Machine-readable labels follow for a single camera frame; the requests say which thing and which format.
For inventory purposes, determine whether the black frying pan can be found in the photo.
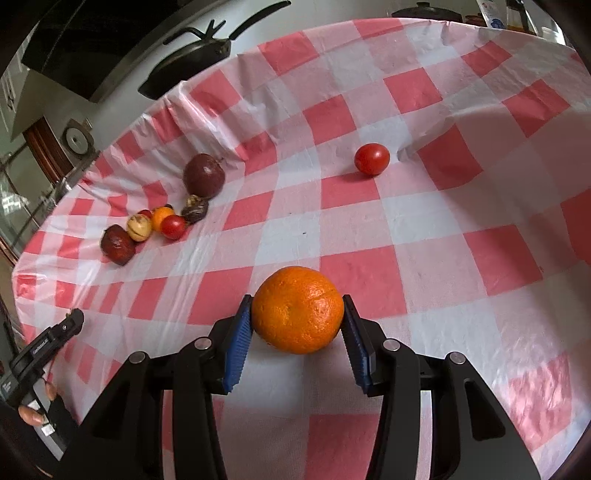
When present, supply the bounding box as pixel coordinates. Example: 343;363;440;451
137;0;293;100

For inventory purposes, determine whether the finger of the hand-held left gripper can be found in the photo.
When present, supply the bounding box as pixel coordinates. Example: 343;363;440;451
44;309;86;354

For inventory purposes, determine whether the red white checkered tablecloth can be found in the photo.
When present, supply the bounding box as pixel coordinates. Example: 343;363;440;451
14;18;591;480

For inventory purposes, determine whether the glass window with railing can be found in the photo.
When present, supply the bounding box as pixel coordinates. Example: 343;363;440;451
0;148;51;266

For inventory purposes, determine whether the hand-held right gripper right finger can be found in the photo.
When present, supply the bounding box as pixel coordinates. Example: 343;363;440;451
341;294;541;480

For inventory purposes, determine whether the small orange kumquat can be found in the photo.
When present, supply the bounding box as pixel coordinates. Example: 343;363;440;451
151;207;176;233

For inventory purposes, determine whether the black range hood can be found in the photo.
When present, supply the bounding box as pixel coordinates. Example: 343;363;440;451
21;0;195;103

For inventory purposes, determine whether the small dark water chestnut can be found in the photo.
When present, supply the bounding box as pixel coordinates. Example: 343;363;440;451
180;195;209;225

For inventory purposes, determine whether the brown wooden door frame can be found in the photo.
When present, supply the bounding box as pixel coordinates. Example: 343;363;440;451
22;115;100;183

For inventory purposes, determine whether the yellow striped round fruit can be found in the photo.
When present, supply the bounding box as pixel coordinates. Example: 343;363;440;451
126;214;152;242

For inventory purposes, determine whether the large orange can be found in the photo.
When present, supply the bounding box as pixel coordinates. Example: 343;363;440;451
252;266;345;355

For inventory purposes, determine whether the person's left hand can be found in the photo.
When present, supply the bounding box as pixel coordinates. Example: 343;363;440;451
18;382;58;428

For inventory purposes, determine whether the dark red apple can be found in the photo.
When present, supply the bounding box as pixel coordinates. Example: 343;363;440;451
183;153;226;200

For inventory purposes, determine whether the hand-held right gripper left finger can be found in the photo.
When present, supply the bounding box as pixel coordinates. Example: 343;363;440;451
62;295;254;480

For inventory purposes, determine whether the dark cooking pot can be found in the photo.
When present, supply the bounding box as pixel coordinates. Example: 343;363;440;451
392;2;463;22

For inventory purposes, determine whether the red cherry tomato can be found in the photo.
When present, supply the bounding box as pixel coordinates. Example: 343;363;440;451
161;215;187;240

